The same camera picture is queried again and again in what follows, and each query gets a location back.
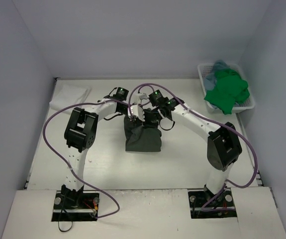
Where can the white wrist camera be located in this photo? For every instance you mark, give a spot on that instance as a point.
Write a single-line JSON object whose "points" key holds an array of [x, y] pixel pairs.
{"points": [[137, 98], [137, 112]]}

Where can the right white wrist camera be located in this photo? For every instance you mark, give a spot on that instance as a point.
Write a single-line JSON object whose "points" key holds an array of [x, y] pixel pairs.
{"points": [[137, 112]]}

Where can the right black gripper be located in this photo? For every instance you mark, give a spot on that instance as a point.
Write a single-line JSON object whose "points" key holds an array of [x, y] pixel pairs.
{"points": [[149, 117]]}

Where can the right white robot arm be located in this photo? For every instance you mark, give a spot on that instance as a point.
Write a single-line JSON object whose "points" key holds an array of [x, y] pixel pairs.
{"points": [[223, 144]]}

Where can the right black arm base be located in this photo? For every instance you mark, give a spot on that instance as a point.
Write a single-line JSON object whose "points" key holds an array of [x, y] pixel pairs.
{"points": [[222, 207]]}

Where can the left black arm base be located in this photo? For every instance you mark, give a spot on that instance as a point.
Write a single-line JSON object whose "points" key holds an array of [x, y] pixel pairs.
{"points": [[67, 211]]}

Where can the grey t shirt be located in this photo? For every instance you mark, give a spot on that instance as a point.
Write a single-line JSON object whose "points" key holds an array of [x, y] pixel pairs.
{"points": [[140, 138]]}

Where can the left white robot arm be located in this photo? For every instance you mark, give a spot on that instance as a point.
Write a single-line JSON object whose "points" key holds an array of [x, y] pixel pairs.
{"points": [[80, 135]]}

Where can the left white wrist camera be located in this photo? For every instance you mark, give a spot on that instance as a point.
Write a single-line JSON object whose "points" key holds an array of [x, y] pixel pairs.
{"points": [[137, 98]]}

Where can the white t shirt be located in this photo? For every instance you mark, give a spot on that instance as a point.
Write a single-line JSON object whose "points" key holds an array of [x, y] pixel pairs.
{"points": [[69, 95]]}

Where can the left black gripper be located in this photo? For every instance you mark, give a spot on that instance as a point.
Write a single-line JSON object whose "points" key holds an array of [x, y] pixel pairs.
{"points": [[128, 112]]}

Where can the green t shirt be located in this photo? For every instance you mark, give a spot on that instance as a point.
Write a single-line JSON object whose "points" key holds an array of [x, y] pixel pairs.
{"points": [[229, 89]]}

